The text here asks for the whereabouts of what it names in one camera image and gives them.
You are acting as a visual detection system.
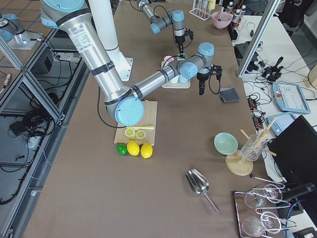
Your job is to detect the yellow upside-down cup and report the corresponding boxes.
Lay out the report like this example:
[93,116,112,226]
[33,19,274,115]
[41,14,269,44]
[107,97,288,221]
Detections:
[208,0,216,10]

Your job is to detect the aluminium frame post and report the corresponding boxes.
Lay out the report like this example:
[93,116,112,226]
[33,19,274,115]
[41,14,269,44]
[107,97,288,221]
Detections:
[237,0,280,79]

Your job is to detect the lemon slice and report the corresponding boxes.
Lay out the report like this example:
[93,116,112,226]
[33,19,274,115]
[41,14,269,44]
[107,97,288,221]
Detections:
[136,130,146,139]
[124,128,136,139]

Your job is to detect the wine glass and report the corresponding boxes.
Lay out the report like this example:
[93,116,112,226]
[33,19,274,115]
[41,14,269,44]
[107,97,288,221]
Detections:
[242,211,281,238]
[244,183,282,209]

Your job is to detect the mint green bowl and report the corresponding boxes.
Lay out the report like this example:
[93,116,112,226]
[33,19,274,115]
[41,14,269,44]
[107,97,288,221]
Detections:
[214,132,238,155]

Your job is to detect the metal tube black tip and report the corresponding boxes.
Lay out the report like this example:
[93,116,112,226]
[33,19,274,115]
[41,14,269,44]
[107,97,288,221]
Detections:
[217,7,224,21]

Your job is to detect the green lime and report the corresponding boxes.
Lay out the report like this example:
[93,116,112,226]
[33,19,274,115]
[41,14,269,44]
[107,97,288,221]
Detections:
[116,144,128,156]

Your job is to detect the pale yellow cup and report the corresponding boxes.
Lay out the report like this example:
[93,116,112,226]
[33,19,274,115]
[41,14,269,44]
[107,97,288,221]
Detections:
[169,76,179,84]

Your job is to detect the whole yellow lemon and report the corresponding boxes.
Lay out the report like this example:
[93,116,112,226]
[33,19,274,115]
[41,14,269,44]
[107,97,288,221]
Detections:
[126,141,140,156]
[141,143,153,159]

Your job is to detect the black laptop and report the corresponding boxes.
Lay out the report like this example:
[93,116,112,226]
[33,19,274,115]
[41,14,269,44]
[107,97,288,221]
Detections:
[268,116,317,184]

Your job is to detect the pink bowl with ice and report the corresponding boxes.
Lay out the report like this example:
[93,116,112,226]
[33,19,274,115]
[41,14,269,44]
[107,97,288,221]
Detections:
[211,11,233,29]

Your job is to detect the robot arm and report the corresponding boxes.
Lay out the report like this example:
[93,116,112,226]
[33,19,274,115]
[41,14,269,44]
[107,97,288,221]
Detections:
[137,0,186,55]
[40,0,214,126]

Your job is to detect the green cup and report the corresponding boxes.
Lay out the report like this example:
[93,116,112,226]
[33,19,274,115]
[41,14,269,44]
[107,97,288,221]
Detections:
[177,53,187,61]

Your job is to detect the yellow plastic knife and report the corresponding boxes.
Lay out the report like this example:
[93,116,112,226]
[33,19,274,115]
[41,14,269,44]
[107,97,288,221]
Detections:
[127,126,155,130]

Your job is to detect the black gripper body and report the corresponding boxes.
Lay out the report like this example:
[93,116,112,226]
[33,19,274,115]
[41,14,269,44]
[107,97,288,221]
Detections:
[174,35,185,46]
[197,68,211,83]

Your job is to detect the blue teach pendant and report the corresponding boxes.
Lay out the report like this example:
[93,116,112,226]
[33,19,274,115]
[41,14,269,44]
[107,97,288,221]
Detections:
[266,112,296,136]
[272,82,311,114]

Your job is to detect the wooden mug tree stand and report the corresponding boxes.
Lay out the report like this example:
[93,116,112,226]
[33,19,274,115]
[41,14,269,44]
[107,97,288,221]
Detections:
[225,119,276,176]

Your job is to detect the white wire rack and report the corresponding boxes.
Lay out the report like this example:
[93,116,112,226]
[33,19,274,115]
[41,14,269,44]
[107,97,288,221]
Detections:
[189,0,213,21]

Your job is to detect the grey folded cloth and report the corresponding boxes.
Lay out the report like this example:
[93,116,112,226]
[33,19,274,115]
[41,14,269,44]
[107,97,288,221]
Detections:
[218,87,240,103]

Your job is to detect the metal scoop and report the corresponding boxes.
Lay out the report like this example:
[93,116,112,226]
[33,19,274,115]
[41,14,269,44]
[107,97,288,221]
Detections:
[185,169,220,212]

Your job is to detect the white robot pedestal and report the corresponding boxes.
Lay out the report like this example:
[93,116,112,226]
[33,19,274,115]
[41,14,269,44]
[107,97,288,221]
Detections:
[89,0,133,81]

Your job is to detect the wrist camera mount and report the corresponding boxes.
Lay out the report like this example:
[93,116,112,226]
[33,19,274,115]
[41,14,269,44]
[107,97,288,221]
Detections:
[211,64,222,82]
[184,28,194,40]

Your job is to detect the textured glass on stand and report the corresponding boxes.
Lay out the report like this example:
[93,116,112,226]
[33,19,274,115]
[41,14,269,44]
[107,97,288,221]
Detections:
[241,134,268,162]

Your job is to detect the pink cup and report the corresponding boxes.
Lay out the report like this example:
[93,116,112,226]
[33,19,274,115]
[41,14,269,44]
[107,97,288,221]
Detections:
[162,56,174,67]

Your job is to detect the blue cup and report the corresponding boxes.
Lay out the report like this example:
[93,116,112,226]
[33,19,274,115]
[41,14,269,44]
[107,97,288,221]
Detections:
[178,75,189,84]

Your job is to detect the wooden cutting board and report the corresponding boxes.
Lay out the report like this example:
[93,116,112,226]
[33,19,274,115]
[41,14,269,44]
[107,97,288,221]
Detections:
[114,101,158,146]

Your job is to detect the beige rabbit tray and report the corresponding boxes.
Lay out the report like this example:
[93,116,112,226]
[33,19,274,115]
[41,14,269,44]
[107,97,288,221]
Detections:
[160,60,192,89]

